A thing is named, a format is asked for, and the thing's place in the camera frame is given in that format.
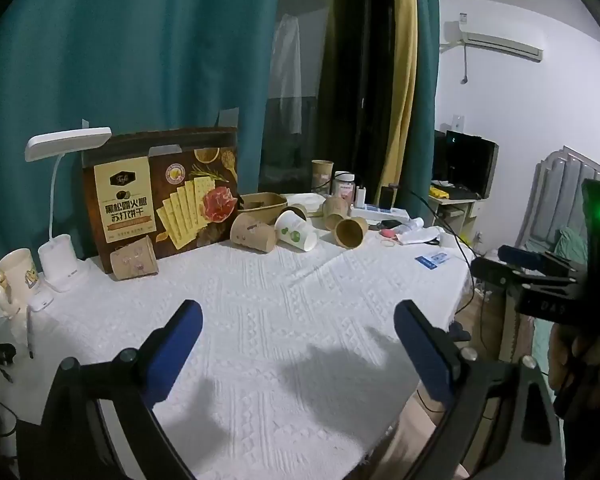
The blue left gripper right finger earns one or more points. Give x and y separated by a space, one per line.
429 349

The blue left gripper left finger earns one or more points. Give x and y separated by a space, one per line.
166 350

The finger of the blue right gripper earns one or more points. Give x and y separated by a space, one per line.
500 272
525 258

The brown sticker paper cup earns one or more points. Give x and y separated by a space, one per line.
249 232

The brown paper cup by box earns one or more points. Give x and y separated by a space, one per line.
134 260

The brown paper cup open front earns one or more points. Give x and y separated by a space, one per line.
350 232

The brown paper cup lying back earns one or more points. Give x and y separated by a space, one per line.
334 209

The white paper cup green print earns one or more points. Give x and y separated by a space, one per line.
295 231

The upright brown cup back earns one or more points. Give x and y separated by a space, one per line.
321 176

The right hand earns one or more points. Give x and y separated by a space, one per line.
559 374

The blue white card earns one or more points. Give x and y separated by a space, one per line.
433 261

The beige trouser leg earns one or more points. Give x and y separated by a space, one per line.
396 454

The white small desk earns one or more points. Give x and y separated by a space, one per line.
459 216

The grey radiator headboard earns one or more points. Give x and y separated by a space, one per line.
554 219

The white tube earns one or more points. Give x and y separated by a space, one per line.
414 232

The teal curtain right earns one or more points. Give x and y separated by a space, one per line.
419 154

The teal curtain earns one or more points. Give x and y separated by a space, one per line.
133 66
419 154

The black monitor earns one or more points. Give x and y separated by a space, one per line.
464 165

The white lace tablecloth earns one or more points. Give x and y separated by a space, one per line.
298 371

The small white round device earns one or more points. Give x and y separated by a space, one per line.
40 298

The white power strip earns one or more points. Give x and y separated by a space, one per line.
373 214

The white desk lamp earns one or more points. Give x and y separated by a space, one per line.
62 268

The cracker gift box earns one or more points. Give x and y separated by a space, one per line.
176 187

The clear jar white lid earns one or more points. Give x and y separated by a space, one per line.
343 185

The cream ceramic mug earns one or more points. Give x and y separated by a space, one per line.
18 281

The brown paper tray box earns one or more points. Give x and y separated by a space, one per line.
264 206

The white air conditioner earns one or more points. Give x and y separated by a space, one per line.
495 34

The yellow curtain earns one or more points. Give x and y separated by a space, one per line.
403 87

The teal curtain left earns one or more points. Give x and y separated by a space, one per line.
133 66

